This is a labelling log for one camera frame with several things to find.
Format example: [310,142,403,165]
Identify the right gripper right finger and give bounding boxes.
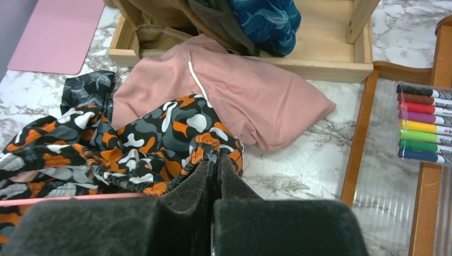
[213,155,368,255]

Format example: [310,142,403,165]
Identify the pink shorts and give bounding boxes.
[112,34,336,151]

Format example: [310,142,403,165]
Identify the orange camouflage shorts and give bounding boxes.
[0,93,245,244]

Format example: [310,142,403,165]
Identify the blue patterned hanging shorts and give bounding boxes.
[230,0,302,56]

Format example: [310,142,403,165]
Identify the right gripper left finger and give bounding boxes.
[2,161,213,255]

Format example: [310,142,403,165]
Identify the dark leaf print shorts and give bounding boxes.
[60,70,115,121]

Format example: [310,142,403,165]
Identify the wooden clothes rack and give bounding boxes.
[108,1,378,83]

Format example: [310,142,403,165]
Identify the pink clipboard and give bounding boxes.
[8,0,104,75]

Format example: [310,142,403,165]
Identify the dark green hanging shorts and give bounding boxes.
[188,0,260,56]

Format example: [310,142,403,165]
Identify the pink wire hanger taken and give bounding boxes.
[1,193,148,207]

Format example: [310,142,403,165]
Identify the set of coloured markers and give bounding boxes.
[395,82,451,167]

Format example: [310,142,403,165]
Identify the wooden weaving loom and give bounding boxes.
[340,16,451,255]

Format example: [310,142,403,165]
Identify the brown hanging shorts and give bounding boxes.
[103,0,227,59]

